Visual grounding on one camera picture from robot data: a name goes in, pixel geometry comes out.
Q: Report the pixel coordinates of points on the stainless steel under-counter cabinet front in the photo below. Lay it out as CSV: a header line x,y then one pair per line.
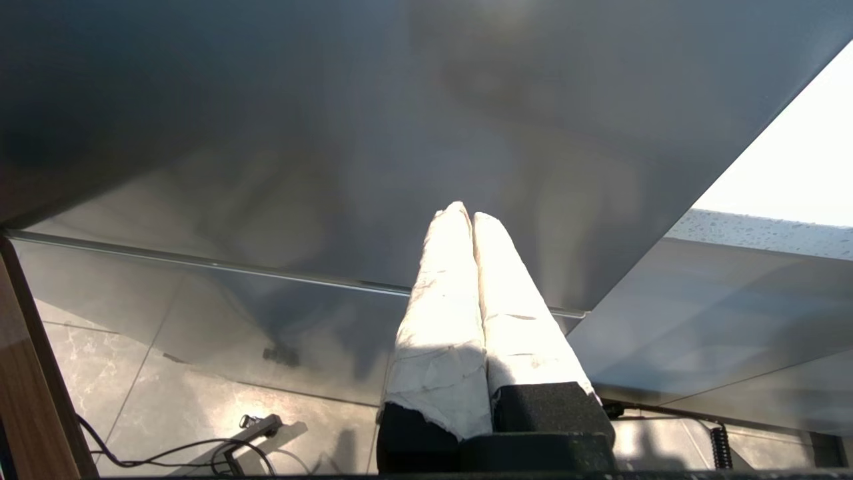
x,y
733,320

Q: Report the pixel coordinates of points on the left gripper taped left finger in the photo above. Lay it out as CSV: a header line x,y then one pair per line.
x,y
440,320

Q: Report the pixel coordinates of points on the brown wooden panel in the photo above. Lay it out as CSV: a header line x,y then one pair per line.
x,y
26,400

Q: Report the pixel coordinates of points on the stainless steel refrigerator drawer front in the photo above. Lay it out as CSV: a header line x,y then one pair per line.
x,y
200,313

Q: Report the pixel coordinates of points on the grey metal floor bracket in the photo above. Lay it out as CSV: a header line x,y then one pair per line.
x,y
266,422

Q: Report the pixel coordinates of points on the large stainless steel refrigerator door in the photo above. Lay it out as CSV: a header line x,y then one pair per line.
x,y
266,133

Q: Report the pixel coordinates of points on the small black box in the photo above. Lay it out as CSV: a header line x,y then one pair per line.
x,y
828,450

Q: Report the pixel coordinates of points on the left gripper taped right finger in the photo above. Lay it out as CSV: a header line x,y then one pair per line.
x,y
520,320

